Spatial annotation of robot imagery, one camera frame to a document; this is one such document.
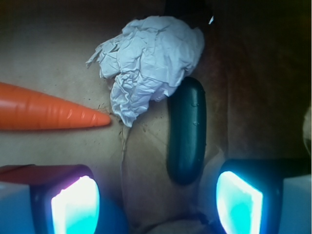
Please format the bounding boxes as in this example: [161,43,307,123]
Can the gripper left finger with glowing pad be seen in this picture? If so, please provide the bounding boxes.
[0,164,100,234]

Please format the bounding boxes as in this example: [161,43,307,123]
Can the brown paper bag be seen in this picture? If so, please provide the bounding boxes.
[0,0,312,234]

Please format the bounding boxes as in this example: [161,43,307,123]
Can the dark green plastic pickle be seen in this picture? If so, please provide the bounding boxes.
[167,77,207,185]

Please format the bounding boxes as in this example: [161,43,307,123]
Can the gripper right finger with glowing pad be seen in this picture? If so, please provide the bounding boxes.
[215,158,312,234]

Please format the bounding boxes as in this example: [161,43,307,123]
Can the crumpled white paper ball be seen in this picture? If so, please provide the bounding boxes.
[86,16,205,127]

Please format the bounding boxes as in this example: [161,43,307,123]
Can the orange plastic carrot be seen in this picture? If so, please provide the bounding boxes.
[0,82,111,131]

